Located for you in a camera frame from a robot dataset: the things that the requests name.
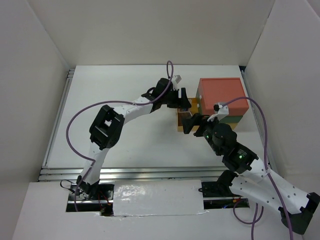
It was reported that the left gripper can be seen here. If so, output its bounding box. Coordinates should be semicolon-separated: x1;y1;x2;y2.
161;87;192;109

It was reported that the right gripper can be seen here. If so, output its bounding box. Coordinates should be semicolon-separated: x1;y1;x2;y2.
180;112;223;156

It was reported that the brown eyeshadow palette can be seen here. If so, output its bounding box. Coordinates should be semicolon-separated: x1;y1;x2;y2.
177;111;192;126

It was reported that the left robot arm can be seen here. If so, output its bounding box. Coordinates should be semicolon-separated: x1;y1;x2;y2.
76;75;191;200

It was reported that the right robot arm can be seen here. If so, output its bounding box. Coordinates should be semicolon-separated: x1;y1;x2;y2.
182;113;320;235

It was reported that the coral drawer cabinet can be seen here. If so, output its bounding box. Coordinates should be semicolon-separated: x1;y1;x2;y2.
196;77;246;115

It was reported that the white cover plate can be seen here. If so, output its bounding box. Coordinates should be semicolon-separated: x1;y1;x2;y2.
113;179;206;217

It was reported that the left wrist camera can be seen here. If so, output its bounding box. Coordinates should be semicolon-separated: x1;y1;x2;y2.
171;75;182;91

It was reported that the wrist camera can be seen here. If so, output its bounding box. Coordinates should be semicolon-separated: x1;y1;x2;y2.
171;75;182;91
207;102;229;122

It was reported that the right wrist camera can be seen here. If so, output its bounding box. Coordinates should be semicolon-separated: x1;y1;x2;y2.
207;102;229;122

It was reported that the aluminium right rail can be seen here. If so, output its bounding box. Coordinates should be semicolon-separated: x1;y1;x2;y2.
239;65;279;173

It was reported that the aluminium rail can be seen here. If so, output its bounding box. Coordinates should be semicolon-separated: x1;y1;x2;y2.
38;166;227;182
239;65;279;173
41;69;75;169

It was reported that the aluminium front rail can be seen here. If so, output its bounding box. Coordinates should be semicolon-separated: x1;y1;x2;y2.
38;166;227;182

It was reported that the aluminium left rail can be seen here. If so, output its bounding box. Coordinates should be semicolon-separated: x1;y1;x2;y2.
41;69;75;169

